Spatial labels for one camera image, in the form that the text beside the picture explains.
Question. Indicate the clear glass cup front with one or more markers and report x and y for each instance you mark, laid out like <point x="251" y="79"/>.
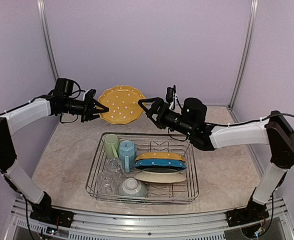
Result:
<point x="107" y="183"/>

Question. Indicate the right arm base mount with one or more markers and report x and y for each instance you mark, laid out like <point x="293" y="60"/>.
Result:
<point x="246" y="215"/>

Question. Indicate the light blue ceramic mug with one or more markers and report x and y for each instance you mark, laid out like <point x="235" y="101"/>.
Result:
<point x="127" y="154"/>

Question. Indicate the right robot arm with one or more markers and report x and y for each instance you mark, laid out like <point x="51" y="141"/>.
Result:
<point x="272" y="130"/>

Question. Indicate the grey ceramic bowl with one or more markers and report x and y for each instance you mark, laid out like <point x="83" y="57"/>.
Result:
<point x="131" y="187"/>

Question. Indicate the aluminium front frame rail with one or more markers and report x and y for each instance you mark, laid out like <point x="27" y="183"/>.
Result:
<point x="88" y="225"/>

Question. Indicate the cream white plate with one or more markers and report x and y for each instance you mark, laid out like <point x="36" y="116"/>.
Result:
<point x="160" y="177"/>

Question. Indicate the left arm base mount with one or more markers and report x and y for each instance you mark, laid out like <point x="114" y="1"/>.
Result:
<point x="53" y="216"/>

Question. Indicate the aluminium corner post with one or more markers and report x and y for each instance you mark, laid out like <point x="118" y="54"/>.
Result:
<point x="47" y="40"/>
<point x="245" y="53"/>

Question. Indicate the metal wire dish rack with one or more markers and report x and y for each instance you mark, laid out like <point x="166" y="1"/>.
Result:
<point x="181" y="193"/>

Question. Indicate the green ceramic mug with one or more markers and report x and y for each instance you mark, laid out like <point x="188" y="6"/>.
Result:
<point x="111" y="145"/>

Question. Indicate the right aluminium corner post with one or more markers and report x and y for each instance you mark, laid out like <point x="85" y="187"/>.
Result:
<point x="245" y="53"/>

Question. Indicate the blue polka dot plate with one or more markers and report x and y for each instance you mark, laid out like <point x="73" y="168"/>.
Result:
<point x="158" y="163"/>

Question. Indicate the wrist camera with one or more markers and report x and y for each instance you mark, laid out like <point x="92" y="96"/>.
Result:
<point x="172" y="97"/>
<point x="88" y="95"/>

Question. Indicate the yellow polka dot plate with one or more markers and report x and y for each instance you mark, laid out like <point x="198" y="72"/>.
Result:
<point x="161" y="155"/>
<point x="122" y="101"/>

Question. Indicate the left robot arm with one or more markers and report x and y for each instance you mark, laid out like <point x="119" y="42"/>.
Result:
<point x="57" y="101"/>

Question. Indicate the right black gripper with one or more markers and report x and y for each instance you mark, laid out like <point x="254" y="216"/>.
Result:
<point x="159" y="102"/>

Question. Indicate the clear glass cup rear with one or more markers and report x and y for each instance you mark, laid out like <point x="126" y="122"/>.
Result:
<point x="114" y="167"/>

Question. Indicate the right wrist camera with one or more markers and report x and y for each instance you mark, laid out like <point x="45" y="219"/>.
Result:
<point x="172" y="97"/>

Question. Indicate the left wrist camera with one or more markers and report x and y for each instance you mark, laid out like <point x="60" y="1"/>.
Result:
<point x="88" y="95"/>

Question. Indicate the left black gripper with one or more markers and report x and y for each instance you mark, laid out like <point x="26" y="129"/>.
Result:
<point x="87" y="111"/>

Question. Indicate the clear glass cup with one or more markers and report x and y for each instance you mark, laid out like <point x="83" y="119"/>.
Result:
<point x="107" y="183"/>
<point x="114" y="167"/>

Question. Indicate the left aluminium corner post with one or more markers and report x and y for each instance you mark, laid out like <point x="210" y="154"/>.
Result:
<point x="47" y="40"/>

